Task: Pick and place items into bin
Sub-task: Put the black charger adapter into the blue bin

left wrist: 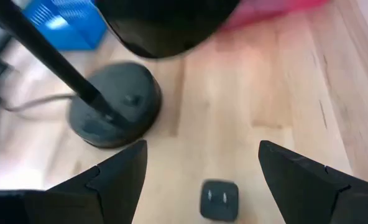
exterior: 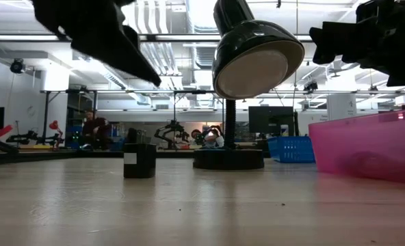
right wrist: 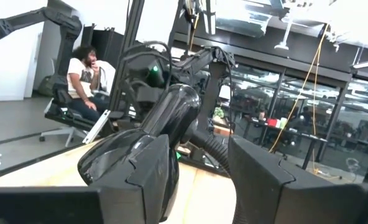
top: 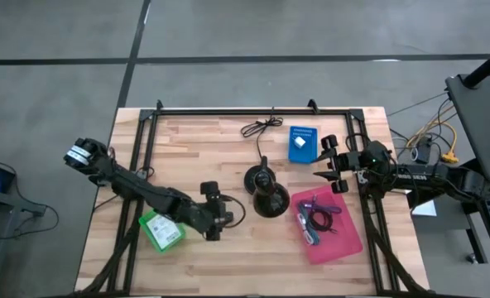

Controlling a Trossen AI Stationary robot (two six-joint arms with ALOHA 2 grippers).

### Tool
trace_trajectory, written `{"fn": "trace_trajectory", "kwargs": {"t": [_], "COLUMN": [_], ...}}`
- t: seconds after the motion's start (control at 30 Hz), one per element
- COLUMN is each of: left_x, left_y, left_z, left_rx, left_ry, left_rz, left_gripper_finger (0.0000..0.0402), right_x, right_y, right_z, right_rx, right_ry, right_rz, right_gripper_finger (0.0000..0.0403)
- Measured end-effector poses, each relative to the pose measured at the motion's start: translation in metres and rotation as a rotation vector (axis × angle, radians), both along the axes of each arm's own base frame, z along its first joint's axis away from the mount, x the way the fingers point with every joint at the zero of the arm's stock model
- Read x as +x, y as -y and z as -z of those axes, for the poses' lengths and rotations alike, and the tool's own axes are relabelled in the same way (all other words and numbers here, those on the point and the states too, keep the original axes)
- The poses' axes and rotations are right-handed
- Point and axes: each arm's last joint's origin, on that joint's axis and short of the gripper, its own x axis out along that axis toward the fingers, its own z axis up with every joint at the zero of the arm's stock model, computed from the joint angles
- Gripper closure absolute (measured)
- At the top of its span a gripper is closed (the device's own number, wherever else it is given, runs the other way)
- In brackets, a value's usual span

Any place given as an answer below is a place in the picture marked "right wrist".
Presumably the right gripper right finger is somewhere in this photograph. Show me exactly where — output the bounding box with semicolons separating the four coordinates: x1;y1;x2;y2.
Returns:
228;135;368;224

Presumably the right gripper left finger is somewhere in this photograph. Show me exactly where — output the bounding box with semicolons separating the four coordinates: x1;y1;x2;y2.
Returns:
0;133;172;224

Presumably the black joystick controller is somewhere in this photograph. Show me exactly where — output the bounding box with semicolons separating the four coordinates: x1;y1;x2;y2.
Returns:
77;83;234;223

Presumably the black background table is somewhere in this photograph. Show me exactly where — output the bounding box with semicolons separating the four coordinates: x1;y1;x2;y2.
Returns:
242;119;328;170

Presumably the silver aluminium extrusion bar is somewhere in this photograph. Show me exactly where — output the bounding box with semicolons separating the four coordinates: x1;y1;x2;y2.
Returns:
82;109;111;145

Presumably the grey office chair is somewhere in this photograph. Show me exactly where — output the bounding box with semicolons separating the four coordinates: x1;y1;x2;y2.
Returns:
38;98;90;147

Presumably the person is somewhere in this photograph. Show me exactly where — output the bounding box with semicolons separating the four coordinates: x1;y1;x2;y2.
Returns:
66;45;116;123

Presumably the yellow hanging cable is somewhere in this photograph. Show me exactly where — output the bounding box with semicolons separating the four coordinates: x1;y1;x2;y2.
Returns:
268;23;330;175

